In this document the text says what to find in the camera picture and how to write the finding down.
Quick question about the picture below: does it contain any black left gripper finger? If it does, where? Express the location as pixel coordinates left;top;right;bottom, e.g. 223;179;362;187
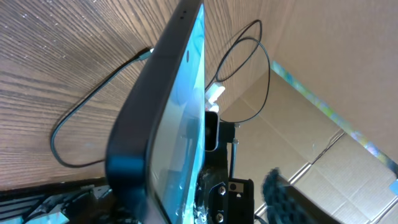
262;168;340;224

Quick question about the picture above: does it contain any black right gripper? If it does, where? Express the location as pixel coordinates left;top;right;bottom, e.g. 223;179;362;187
194;122;254;224

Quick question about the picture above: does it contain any Samsung Galaxy smartphone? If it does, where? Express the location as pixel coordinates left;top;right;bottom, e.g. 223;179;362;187
105;0;205;223

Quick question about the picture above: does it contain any white power extension strip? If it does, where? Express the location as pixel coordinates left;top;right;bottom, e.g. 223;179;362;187
205;83;225;113

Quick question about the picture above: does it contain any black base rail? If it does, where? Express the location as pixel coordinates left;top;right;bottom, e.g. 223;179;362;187
1;177;111;223

